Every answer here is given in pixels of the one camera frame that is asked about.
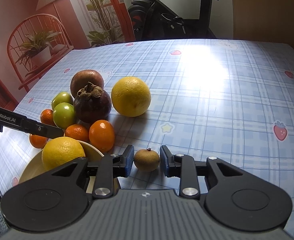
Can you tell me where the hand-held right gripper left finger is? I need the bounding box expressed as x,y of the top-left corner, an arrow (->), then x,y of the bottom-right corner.
51,145 -> 135,198

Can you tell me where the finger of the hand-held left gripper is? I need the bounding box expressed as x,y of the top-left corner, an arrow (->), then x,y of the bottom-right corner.
21,118 -> 64,139

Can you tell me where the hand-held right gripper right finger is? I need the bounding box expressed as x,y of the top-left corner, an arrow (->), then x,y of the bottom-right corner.
160,145 -> 242,198

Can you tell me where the small mandarin orange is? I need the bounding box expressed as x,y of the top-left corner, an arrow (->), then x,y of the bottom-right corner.
40,109 -> 57,127
29,134 -> 49,149
65,124 -> 90,142

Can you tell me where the green apple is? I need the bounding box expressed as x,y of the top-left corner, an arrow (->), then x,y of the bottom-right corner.
51,92 -> 74,110
52,102 -> 77,130

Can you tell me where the large yellow citrus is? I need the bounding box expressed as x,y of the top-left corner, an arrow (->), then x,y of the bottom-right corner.
111,77 -> 152,117
41,137 -> 86,172

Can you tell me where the oval mandarin orange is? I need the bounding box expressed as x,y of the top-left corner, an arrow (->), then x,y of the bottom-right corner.
89,120 -> 116,153

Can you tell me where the pale yellow bowl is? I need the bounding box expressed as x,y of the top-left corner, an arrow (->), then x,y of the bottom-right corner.
18,137 -> 120,195

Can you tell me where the dark purple mangosteen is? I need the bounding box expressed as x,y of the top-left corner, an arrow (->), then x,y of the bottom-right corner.
73,82 -> 112,123

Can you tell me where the reddish brown apple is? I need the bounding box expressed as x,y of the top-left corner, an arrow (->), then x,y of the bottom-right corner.
70,69 -> 105,98

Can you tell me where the blue plaid tablecloth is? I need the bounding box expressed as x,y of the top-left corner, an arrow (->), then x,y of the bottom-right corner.
0,39 -> 294,240

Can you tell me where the black exercise bike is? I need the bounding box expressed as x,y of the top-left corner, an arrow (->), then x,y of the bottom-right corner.
127,0 -> 221,40

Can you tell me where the brown wooden panel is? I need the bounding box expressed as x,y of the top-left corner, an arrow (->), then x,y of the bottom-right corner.
231,0 -> 294,63

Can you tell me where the wall poster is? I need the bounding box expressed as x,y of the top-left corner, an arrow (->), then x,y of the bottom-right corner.
0,0 -> 137,110

